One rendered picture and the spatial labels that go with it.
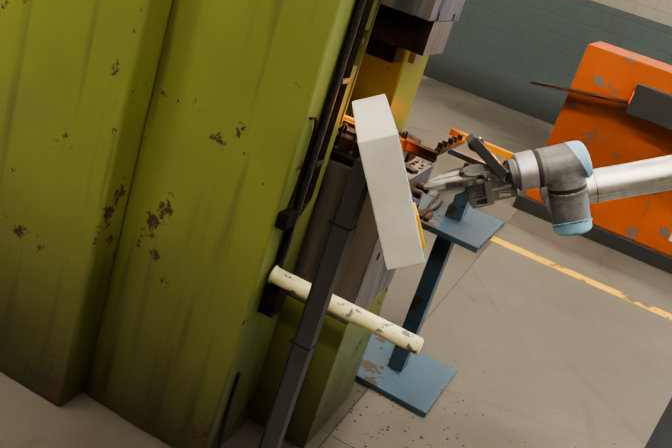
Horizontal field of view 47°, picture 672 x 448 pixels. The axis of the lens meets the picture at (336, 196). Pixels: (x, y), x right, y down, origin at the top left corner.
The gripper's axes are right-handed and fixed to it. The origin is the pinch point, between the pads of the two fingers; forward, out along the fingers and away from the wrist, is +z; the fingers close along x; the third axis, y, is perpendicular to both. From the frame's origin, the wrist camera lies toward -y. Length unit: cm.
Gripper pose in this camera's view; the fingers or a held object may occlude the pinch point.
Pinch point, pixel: (428, 183)
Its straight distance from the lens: 179.9
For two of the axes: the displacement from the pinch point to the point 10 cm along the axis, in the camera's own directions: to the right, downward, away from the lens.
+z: -9.7, 2.2, 0.7
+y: 2.3, 9.1, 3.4
